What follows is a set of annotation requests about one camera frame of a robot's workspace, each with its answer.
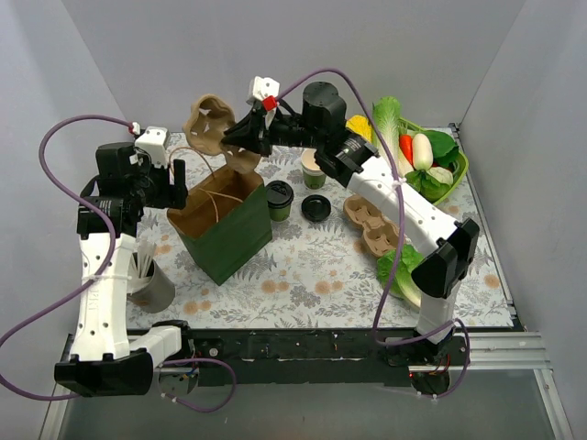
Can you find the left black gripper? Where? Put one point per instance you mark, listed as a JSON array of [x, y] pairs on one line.
[[166, 193]]

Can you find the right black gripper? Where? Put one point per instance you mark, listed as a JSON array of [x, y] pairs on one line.
[[264, 136]]

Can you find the brown pulp cup carrier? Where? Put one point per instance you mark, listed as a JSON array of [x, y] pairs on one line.
[[204, 130]]

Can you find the green brown paper bag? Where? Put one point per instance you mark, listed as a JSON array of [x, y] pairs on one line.
[[225, 221]]

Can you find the green paper coffee cup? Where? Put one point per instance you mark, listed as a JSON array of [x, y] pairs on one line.
[[278, 215]]

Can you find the grey straw holder cup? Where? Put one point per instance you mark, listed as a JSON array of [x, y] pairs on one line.
[[157, 293]]

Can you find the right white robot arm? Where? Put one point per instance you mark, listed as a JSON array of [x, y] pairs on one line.
[[446, 244]]

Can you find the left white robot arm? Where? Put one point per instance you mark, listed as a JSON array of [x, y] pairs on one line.
[[108, 217]]

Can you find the yellow cabbage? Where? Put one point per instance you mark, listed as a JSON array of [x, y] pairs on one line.
[[360, 125]]

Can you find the floral patterned table mat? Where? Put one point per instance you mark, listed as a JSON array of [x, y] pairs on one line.
[[309, 275]]

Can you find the tall green napa cabbage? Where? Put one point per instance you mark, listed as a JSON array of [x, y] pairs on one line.
[[385, 115]]

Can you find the red orange pepper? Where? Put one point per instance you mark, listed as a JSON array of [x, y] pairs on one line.
[[405, 143]]

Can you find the white radish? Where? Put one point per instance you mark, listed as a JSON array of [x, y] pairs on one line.
[[422, 152]]

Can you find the dark green leafy vegetable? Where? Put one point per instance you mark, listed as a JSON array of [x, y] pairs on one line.
[[445, 152]]

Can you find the small white bok choy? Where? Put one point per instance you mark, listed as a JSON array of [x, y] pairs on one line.
[[442, 175]]

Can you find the green plastic vegetable basket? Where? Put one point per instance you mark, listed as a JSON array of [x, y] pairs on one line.
[[461, 166]]

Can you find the green lettuce on mat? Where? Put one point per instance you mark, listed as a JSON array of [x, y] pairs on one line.
[[403, 286]]

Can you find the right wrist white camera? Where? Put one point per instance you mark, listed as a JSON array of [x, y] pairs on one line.
[[264, 90]]

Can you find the wrist white camera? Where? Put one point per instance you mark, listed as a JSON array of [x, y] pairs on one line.
[[154, 142], [264, 90]]

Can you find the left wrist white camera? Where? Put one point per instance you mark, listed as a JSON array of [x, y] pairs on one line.
[[154, 142]]

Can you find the aluminium frame rail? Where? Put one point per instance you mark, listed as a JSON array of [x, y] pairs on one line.
[[493, 350]]

